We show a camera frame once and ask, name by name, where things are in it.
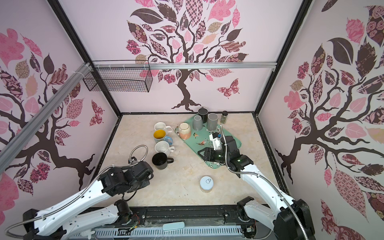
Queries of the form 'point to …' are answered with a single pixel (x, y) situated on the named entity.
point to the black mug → (203, 113)
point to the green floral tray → (215, 165)
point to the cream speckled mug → (163, 146)
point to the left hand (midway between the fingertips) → (145, 182)
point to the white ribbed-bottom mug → (162, 126)
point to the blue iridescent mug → (160, 135)
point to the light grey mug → (197, 123)
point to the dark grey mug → (212, 121)
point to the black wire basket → (121, 76)
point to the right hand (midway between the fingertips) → (201, 151)
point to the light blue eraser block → (173, 226)
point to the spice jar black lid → (224, 117)
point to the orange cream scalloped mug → (183, 130)
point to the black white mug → (160, 160)
